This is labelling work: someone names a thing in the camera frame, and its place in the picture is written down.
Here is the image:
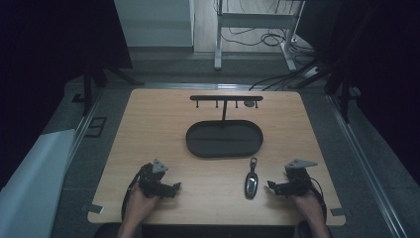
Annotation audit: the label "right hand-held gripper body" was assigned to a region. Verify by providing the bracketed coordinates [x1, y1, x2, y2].
[282, 159, 319, 198]

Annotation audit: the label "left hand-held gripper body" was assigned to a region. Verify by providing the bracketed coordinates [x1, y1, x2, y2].
[138, 158, 170, 199]

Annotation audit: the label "black car key with ring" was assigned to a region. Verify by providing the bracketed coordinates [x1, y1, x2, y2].
[244, 157, 260, 201]

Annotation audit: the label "black key rack with tray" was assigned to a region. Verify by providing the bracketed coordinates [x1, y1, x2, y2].
[184, 94, 264, 160]

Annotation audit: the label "person's left hand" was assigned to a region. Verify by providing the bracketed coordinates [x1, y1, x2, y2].
[126, 187, 160, 229]

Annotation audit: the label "person's right hand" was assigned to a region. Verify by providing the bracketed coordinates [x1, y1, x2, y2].
[290, 190, 325, 230]

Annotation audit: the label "grey tape piece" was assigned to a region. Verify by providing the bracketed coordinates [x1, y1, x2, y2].
[330, 207, 352, 217]
[80, 202, 105, 215]

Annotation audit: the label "black stand legs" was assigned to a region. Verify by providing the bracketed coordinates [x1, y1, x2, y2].
[71, 62, 146, 117]
[286, 56, 363, 124]

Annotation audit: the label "white sheet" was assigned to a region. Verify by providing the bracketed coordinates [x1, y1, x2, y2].
[0, 128, 77, 238]

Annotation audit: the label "dark curtain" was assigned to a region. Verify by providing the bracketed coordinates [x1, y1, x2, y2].
[295, 0, 420, 186]
[0, 0, 134, 191]

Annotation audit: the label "white cabinet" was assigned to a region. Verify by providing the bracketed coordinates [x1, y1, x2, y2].
[113, 0, 196, 50]

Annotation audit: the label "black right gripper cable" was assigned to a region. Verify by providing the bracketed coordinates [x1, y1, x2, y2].
[309, 177, 329, 223]

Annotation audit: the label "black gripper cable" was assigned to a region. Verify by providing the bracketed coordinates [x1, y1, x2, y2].
[120, 164, 147, 222]
[309, 177, 329, 223]

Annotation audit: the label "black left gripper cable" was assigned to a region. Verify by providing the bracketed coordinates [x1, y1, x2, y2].
[120, 164, 147, 222]

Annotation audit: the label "black floor cables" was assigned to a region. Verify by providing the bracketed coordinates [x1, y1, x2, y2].
[217, 0, 318, 92]

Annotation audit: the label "white metal desk frame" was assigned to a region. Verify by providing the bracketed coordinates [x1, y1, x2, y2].
[213, 0, 305, 72]

